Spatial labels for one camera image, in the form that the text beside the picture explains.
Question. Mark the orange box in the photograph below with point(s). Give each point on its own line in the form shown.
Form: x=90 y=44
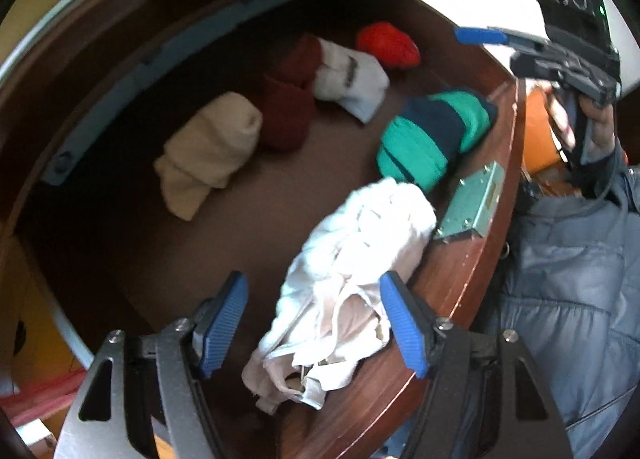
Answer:
x=537 y=129

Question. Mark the person's right forearm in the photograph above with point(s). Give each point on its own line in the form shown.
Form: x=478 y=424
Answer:
x=625 y=179

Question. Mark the small bright red underwear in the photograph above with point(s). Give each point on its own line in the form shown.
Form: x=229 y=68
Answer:
x=387 y=44

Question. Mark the white underwear grey band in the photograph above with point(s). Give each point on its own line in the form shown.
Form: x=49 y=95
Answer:
x=360 y=84

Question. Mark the person's right hand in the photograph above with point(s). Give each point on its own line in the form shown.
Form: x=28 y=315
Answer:
x=600 y=129

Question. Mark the person's puffer jacket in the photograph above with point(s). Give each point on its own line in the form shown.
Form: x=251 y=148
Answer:
x=565 y=289

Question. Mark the dark red underwear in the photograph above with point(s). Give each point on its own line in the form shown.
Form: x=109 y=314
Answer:
x=285 y=109

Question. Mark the beige knit underwear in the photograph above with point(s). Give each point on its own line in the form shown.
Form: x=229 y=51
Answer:
x=210 y=154

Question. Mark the off-white knit underwear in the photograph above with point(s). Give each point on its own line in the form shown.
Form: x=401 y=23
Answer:
x=350 y=249

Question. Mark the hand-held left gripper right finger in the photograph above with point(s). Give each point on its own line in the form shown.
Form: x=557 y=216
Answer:
x=402 y=324

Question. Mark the dark wooden drawer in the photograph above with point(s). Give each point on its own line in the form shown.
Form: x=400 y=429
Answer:
x=280 y=189

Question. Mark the metal drawer lock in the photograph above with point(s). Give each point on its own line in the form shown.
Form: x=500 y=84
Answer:
x=472 y=209

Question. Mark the green navy striped underwear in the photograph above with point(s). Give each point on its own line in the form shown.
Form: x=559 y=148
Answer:
x=425 y=149

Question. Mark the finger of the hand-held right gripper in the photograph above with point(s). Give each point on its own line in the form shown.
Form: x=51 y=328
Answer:
x=530 y=65
x=475 y=35

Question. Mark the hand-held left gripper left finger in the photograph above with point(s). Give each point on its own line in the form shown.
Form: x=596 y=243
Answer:
x=225 y=324

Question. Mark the orange wooden cabinet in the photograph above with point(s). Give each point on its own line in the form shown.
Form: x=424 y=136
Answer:
x=35 y=339

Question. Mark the pink red cloth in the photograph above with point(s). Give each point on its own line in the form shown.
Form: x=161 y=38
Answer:
x=40 y=399

